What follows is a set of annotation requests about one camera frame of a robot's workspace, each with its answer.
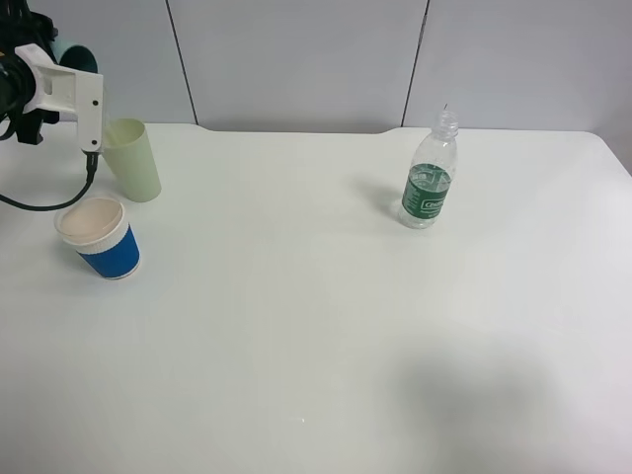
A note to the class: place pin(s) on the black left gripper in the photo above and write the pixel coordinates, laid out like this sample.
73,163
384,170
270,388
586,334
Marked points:
38,29

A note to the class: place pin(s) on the teal plastic cup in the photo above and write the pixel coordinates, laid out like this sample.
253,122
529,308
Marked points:
74,55

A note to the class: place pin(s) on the clear green-label water bottle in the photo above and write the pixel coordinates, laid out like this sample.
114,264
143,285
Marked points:
431,173

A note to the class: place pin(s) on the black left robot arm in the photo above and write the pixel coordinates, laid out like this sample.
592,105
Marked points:
8,8

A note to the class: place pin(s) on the pale green plastic cup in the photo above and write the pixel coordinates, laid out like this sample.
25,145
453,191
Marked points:
128,153

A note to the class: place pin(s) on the blue sleeved paper cup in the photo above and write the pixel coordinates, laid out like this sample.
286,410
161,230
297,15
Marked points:
98,230

